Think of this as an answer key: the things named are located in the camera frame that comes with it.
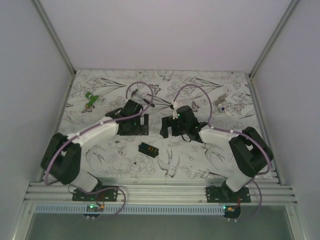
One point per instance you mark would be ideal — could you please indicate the green plastic connector part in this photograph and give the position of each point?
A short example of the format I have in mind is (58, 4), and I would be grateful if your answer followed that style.
(91, 99)

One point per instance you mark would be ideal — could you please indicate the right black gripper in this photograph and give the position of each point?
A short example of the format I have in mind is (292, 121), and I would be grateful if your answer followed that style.
(167, 122)

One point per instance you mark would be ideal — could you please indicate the grey metal fitting part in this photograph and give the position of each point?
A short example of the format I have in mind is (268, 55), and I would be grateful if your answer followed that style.
(220, 100)

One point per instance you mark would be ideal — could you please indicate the small black handled hammer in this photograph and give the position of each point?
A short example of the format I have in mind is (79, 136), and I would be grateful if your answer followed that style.
(137, 94)

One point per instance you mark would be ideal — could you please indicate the black fuse box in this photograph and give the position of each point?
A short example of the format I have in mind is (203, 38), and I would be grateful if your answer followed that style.
(148, 150)

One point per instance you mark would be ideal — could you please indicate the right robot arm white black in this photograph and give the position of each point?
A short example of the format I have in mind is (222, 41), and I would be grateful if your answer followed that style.
(251, 153)

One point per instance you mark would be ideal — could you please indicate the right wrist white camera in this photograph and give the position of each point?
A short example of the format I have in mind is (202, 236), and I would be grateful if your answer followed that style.
(175, 106)

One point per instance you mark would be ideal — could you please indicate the small circuit board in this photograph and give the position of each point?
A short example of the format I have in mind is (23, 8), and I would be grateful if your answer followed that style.
(232, 212)
(93, 211)

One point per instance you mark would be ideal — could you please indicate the aluminium corner post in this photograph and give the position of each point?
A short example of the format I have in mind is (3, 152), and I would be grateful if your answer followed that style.
(53, 35)
(274, 36)

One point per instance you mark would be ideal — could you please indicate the left small circuit board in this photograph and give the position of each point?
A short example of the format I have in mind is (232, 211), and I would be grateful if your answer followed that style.
(93, 211)

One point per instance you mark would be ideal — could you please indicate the right small circuit board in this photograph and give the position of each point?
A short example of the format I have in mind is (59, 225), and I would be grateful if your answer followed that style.
(232, 212)

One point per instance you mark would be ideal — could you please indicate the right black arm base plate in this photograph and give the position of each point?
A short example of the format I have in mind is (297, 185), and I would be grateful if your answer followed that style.
(219, 194)

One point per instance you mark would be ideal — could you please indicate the floral patterned table mat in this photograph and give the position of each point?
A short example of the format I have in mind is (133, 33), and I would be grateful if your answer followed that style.
(118, 156)

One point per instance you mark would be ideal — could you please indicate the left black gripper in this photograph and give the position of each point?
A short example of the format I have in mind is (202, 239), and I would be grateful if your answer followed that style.
(141, 130)

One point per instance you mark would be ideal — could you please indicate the aluminium rail front frame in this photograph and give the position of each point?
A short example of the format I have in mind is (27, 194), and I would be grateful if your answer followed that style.
(168, 191)

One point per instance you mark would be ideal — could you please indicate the right aluminium corner post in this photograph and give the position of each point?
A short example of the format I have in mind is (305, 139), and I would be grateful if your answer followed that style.
(274, 36)

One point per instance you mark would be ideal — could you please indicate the left aluminium corner post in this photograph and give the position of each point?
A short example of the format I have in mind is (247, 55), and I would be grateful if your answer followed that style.
(53, 35)

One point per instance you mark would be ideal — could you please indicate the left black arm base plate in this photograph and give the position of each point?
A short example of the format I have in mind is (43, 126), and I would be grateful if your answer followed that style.
(109, 195)

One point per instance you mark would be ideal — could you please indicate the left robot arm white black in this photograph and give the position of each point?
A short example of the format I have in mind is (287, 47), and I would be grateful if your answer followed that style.
(62, 158)

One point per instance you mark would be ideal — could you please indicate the white slotted cable duct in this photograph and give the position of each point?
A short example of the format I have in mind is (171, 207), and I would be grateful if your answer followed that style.
(132, 209)

